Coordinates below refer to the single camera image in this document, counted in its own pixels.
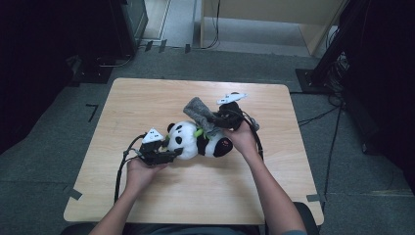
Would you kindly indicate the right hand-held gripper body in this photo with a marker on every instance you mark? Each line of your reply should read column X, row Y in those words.
column 230, row 116

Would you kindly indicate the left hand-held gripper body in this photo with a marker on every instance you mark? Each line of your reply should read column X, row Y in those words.
column 153, row 153

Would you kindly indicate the panda plush toy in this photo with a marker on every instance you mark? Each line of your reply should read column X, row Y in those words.
column 186, row 143

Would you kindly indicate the grey knitted cloth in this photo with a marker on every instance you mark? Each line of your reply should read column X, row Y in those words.
column 199, row 112

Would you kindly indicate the person's left hand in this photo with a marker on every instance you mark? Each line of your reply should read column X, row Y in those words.
column 140, row 176

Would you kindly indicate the person's right hand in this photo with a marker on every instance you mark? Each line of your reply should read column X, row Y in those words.
column 246, row 140

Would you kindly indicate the black angled floor tape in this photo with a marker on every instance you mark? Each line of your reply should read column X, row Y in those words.
column 93, row 111

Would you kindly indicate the person's grey shirt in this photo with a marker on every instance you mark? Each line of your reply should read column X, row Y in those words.
column 195, row 231

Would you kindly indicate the dark floor tape strip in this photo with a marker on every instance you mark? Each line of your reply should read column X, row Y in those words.
column 148, row 45
column 187, row 48
column 162, row 45

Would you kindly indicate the black stand base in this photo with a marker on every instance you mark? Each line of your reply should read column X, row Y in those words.
column 308, row 81

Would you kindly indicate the grey floor tape strip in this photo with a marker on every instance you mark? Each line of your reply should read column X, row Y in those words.
column 313, row 197
column 73, row 193

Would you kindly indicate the black floor plate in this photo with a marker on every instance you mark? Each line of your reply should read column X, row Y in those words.
column 93, row 73

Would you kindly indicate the light wooden desk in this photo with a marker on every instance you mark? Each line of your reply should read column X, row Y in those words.
column 261, row 9

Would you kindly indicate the black stand pole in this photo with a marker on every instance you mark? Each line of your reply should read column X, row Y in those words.
column 336, row 39

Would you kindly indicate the black curtain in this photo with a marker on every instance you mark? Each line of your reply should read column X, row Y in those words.
column 39, row 65
column 388, row 81

